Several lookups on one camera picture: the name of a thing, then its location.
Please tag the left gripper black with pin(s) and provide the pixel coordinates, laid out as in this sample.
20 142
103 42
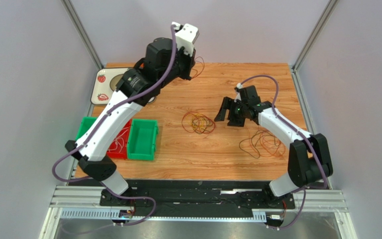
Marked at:
190 59

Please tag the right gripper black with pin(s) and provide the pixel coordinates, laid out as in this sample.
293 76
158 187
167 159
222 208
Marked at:
236 110

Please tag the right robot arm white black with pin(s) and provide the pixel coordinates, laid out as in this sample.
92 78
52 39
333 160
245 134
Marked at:
309 157

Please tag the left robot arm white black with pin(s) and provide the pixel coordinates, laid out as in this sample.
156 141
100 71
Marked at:
164 61

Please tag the beige ceramic bowl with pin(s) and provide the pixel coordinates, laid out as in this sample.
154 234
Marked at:
114 81

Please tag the strawberry pattern white tray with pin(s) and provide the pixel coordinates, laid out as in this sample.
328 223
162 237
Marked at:
102 92

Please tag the right green plastic bin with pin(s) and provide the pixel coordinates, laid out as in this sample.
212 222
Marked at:
142 139

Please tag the green plastic bin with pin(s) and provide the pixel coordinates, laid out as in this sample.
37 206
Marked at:
142 139
85 125

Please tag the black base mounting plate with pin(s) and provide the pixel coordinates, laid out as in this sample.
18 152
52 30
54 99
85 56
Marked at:
193 198

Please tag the red plastic bin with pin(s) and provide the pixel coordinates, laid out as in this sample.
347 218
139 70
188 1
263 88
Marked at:
118 148

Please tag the left green plastic bin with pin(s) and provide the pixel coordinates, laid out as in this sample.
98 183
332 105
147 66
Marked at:
85 125

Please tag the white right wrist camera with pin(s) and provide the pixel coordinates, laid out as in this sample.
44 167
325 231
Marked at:
237 89

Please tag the left aluminium frame post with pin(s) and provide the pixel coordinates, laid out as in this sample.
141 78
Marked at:
72 13

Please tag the aluminium frame post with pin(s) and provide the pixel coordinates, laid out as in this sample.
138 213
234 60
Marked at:
323 19
72 13

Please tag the right aluminium frame post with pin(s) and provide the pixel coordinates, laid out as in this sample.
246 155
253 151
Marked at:
323 19

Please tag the slotted aluminium cable rail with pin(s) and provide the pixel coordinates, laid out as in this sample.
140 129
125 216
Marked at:
115 214

